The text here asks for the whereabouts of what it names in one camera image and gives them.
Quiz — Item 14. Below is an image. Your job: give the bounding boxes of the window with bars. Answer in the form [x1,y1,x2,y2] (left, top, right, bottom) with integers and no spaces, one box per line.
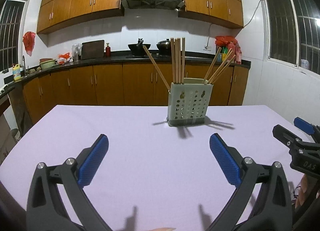
[264,0,319,74]
[1,0,28,72]

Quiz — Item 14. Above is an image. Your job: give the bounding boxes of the lower wooden kitchen cabinets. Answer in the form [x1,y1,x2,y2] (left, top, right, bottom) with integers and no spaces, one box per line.
[7,50,252,125]

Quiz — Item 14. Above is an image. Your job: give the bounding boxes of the red sauce bottle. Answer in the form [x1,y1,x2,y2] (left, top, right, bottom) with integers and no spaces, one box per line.
[105,43,111,57]

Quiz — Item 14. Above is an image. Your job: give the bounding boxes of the person's left hand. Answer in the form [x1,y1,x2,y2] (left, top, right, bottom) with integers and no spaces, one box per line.
[148,227,176,231]

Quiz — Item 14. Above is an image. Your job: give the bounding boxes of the left window with bars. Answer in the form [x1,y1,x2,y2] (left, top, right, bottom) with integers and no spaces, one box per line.
[1,0,28,72]

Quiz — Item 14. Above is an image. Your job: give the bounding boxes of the black wok with lid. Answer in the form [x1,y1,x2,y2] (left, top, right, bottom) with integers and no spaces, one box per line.
[157,38,171,56]

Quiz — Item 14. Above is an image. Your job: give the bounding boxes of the right leaning chopstick in holder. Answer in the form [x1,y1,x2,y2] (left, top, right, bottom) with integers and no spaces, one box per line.
[208,49,236,84]

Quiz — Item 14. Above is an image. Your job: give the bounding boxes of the grey perforated utensil holder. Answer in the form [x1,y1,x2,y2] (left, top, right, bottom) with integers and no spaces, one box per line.
[167,78,213,127]

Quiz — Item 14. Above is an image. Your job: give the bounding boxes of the right window with bars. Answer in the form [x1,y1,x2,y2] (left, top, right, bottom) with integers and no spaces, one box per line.
[264,0,319,74]

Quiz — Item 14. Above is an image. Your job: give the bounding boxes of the red plastic bag on wall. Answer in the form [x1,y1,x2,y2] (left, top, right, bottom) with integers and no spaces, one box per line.
[23,31,36,56]

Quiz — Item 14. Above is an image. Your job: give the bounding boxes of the yellow detergent bottle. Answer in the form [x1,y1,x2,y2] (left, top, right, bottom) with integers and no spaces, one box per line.
[12,64,21,82]

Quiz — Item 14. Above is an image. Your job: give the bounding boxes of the dark cutting board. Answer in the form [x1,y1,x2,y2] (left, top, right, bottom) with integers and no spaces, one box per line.
[81,40,105,60]

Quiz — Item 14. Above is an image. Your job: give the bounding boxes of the red bag on counter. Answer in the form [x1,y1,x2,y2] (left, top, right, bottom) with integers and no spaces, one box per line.
[215,36,242,65]

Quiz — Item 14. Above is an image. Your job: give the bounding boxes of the chopstick leaning left in holder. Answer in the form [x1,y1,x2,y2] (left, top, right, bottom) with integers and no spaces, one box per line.
[143,45,170,92]

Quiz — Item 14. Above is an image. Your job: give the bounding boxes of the black wok left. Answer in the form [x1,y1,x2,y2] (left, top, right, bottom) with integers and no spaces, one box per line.
[128,38,151,57]

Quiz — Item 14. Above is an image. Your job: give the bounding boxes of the green bowl on counter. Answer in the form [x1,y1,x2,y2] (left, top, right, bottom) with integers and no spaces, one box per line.
[40,59,56,70]

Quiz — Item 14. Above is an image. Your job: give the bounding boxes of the person's right hand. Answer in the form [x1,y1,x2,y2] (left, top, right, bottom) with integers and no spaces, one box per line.
[295,175,317,209]

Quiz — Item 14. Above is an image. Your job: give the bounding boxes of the upright chopstick in holder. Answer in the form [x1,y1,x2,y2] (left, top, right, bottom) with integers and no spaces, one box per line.
[170,38,176,83]

